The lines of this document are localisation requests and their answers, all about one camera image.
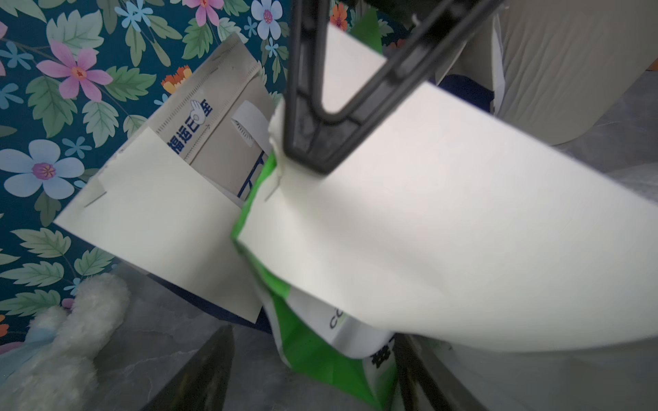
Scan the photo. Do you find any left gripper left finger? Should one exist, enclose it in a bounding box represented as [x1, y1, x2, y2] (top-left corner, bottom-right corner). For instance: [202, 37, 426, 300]
[142, 325, 235, 411]

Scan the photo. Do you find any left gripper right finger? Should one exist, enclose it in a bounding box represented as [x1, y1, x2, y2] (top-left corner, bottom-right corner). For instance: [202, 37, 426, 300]
[393, 333, 487, 411]

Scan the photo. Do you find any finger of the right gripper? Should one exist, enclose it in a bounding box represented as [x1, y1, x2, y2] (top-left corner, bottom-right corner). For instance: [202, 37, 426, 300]
[284, 1, 334, 164]
[308, 1, 502, 175]

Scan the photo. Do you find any bag white receipt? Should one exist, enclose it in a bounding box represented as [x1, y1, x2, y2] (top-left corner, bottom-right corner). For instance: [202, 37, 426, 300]
[237, 25, 658, 354]
[55, 128, 261, 323]

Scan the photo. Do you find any right blue white bag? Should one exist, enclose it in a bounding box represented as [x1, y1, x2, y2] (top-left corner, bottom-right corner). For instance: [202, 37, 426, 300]
[435, 15, 505, 114]

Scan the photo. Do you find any blue white bag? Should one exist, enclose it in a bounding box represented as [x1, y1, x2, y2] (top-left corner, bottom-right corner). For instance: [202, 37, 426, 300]
[147, 35, 274, 329]
[435, 15, 505, 114]

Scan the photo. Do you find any middle green white bag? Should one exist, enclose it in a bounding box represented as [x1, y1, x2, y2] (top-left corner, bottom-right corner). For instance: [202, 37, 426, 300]
[230, 148, 402, 411]

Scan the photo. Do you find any rear blue white bag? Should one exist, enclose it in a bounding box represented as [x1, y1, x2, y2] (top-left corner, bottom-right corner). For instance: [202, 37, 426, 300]
[147, 35, 274, 329]

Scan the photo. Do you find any white trash bin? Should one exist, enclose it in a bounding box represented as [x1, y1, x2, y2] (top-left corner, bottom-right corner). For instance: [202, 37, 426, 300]
[462, 0, 658, 147]

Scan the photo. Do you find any white blue plush bear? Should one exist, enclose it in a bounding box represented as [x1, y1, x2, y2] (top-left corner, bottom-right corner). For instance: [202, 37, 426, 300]
[1, 273, 130, 410]

